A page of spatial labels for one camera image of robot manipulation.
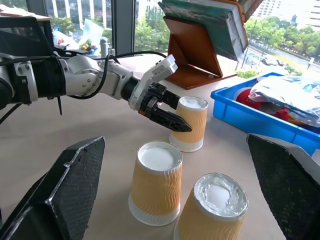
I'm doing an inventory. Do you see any clear bag of toys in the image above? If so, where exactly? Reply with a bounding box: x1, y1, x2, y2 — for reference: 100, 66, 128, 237
51, 18, 105, 56

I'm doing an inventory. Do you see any red round object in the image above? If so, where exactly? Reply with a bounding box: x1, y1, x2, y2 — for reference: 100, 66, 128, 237
235, 87, 266, 111

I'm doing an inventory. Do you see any clear plastic bag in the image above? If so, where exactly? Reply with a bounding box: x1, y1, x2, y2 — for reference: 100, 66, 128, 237
248, 75, 320, 129

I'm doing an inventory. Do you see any black monitor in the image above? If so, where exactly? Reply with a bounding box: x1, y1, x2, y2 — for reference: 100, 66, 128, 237
0, 16, 55, 59

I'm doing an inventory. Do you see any brown wooden book stand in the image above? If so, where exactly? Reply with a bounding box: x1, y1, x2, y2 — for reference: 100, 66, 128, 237
163, 16, 239, 91

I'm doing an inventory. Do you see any orange ribbed paper cup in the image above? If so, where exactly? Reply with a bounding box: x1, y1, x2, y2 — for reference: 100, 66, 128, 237
169, 96, 209, 153
128, 140, 184, 227
173, 172, 249, 240

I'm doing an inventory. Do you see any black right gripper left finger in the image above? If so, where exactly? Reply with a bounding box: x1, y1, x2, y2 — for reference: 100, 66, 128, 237
0, 136, 106, 240

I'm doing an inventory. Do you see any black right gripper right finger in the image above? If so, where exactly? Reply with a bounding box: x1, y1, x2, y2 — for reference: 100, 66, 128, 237
246, 133, 320, 240

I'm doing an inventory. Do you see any blue plastic bin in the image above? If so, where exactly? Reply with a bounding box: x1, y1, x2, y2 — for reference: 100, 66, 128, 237
210, 72, 320, 157

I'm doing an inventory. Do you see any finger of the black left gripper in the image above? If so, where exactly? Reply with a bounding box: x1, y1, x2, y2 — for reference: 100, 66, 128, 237
149, 106, 193, 133
159, 89, 181, 110

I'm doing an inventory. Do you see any grey bottle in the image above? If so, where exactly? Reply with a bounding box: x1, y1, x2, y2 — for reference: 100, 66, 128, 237
99, 36, 110, 58

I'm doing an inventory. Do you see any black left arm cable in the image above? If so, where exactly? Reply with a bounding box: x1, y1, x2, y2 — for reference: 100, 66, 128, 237
0, 50, 168, 101

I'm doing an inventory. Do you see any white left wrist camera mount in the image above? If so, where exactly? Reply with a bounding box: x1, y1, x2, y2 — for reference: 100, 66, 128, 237
128, 54, 179, 112

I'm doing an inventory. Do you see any green hardcover book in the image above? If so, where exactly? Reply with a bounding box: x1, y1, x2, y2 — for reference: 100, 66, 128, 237
157, 0, 250, 62

